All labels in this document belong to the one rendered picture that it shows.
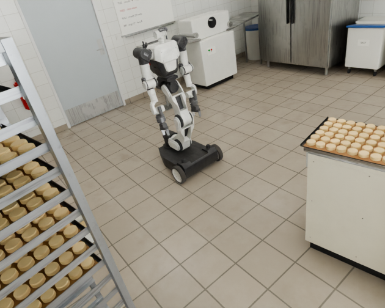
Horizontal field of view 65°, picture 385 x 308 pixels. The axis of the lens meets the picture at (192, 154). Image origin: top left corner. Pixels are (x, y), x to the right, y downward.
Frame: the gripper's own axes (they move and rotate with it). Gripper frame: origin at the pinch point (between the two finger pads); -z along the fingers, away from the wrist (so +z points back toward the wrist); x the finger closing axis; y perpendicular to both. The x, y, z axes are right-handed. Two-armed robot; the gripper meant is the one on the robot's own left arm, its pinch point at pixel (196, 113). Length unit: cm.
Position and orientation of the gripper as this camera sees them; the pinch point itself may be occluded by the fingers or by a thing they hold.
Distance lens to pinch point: 330.7
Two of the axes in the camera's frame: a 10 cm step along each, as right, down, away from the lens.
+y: 7.4, -4.4, 5.0
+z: -2.5, -8.8, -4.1
